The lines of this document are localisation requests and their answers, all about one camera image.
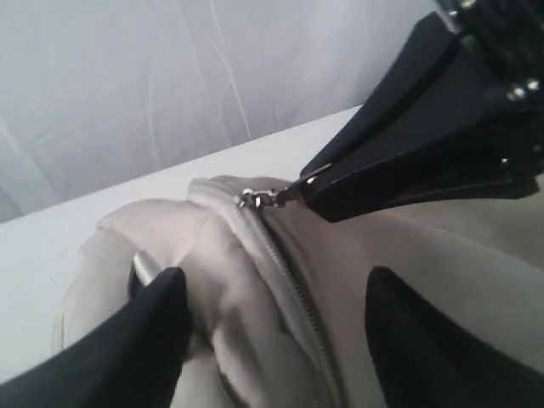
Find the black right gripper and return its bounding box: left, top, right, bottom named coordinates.
left=437, top=1, right=543, bottom=128

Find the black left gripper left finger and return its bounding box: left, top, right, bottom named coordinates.
left=1, top=268, right=193, bottom=407

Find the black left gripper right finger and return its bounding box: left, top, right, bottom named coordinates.
left=365, top=267, right=543, bottom=407

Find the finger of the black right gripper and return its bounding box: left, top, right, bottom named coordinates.
left=303, top=106, right=543, bottom=223
left=299, top=12, right=468, bottom=181

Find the white backdrop curtain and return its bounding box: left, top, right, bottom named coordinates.
left=1, top=1, right=434, bottom=221

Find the beige duffel bag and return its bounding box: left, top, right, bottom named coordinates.
left=54, top=176, right=543, bottom=407

